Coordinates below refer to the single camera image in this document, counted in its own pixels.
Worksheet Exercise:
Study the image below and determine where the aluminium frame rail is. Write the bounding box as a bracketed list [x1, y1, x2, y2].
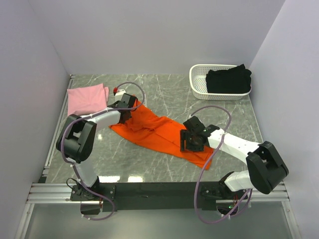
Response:
[14, 74, 75, 239]

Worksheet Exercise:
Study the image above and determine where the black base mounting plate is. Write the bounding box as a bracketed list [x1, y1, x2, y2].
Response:
[69, 181, 250, 213]

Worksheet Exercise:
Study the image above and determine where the white perforated plastic basket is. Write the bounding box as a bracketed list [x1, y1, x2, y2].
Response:
[189, 64, 252, 101]

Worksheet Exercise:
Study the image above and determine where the black t shirt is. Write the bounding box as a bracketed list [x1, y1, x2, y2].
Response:
[205, 64, 252, 94]

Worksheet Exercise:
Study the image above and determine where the folded pink t shirt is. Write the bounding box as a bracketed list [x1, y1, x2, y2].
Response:
[67, 84, 109, 116]

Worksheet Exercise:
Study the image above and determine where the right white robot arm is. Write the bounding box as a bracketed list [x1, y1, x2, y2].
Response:
[180, 116, 289, 199]

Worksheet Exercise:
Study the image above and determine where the orange t shirt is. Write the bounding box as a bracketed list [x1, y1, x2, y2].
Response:
[110, 106, 213, 170]

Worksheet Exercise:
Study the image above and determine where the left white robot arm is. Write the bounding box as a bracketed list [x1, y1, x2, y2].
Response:
[56, 93, 138, 201]

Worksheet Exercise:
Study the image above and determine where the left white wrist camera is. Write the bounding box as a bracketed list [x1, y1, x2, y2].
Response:
[113, 87, 126, 99]

